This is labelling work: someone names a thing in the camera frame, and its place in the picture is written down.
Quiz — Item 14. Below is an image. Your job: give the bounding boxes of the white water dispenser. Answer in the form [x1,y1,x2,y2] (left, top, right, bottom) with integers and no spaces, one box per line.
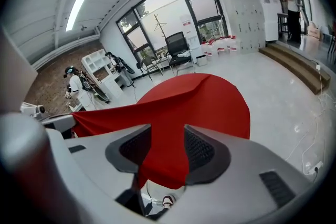
[179,14,204,64]

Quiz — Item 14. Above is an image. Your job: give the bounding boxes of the black framed window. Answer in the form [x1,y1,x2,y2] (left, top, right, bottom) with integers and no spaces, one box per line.
[116,0,229,64]

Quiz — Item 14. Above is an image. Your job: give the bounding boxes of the white locker cabinet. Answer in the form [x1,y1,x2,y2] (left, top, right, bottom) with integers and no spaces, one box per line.
[218,0,266,55]

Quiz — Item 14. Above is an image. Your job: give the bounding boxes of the group of water jugs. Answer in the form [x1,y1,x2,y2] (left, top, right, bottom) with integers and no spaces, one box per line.
[200,35,243,61]

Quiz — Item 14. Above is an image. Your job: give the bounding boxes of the cardboard box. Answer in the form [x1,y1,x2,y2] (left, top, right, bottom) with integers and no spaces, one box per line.
[307,22,324,39]

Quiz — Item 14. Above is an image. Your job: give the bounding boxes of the black office chair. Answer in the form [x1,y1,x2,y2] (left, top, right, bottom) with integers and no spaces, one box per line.
[164,31,196,77]

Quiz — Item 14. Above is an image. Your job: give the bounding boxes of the long ceiling light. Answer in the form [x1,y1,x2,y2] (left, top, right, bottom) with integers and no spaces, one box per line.
[65,0,90,33]

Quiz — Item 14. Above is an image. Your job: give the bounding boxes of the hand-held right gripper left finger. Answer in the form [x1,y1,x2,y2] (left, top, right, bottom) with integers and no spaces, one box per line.
[64,124,153,200]

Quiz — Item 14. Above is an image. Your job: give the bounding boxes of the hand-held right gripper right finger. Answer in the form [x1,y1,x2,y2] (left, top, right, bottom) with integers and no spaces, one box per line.
[183,124,313,215]

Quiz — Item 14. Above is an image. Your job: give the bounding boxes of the dark folding chair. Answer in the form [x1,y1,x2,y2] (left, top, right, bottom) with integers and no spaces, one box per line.
[135,56,164,82]

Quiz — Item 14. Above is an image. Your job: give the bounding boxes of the red tablecloth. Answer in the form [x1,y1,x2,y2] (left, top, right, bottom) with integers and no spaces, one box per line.
[70,72,251,190]

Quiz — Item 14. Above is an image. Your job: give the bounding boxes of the wooden coat rack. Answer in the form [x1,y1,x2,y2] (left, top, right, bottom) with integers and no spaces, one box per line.
[153,14,169,41]

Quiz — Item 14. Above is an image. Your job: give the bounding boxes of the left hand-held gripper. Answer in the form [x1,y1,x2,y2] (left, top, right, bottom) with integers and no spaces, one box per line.
[20,102,77,140]

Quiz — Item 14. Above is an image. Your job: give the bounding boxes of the brown wooden steps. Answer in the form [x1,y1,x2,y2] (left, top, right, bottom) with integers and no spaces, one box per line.
[258,42,331,95]

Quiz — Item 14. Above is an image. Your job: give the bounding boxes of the white square bin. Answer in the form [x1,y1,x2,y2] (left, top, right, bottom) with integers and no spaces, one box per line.
[195,55,208,67]

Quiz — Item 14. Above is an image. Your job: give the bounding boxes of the white shelf desk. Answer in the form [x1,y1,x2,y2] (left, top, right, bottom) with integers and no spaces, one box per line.
[81,48,124,100]

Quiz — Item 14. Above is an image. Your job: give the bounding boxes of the person's red white shoe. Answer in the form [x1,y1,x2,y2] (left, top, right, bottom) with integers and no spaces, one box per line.
[161,194,176,210]

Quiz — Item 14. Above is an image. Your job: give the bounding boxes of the white power strip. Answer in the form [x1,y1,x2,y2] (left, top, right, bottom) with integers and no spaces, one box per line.
[304,161,324,176]

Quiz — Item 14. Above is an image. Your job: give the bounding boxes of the white cable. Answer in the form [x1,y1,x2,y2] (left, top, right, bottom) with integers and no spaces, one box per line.
[285,59,334,175]

